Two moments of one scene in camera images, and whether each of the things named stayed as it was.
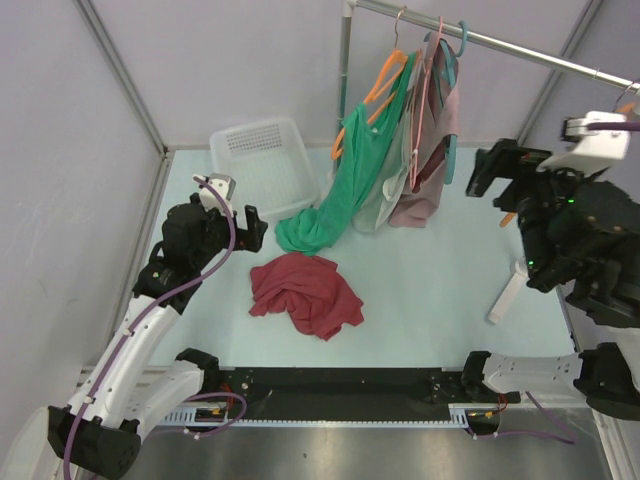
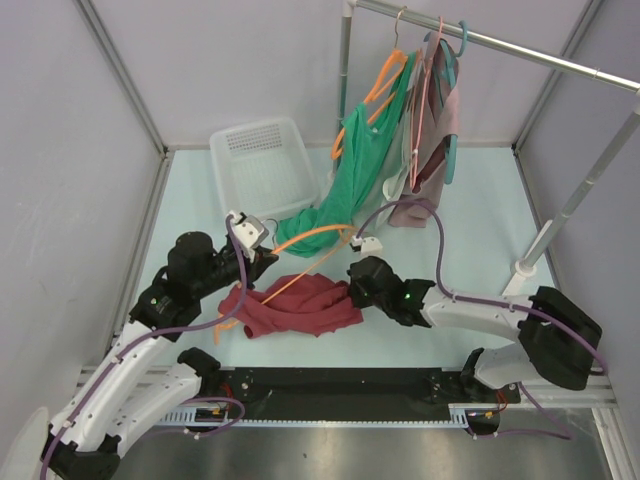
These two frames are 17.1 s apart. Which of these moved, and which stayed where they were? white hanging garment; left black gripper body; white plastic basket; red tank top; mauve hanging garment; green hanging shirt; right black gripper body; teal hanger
Moved: right black gripper body; red tank top; left black gripper body
Stayed: green hanging shirt; mauve hanging garment; teal hanger; white plastic basket; white hanging garment
